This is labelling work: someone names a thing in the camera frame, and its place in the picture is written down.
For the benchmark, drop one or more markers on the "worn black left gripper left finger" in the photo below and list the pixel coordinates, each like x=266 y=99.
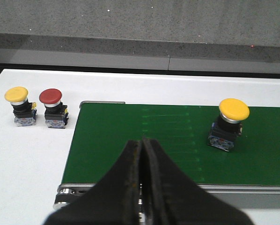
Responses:
x=114 y=198

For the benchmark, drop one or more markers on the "worn black left gripper right finger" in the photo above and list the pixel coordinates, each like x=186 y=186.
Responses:
x=170 y=197

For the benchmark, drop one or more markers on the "green conveyor belt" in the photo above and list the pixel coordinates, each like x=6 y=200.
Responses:
x=103 y=129

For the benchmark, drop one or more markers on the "waiting red mushroom button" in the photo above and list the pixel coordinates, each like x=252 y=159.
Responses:
x=56 y=113

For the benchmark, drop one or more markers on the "waiting yellow mushroom button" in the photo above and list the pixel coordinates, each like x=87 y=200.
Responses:
x=24 y=111

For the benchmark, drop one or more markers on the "grey stone slab left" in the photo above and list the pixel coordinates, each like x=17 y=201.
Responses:
x=222 y=22

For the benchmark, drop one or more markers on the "aluminium conveyor frame rail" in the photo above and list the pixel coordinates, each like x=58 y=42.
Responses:
x=241 y=189

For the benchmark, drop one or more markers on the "conveyor start roller bracket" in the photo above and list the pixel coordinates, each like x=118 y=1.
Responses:
x=69 y=192

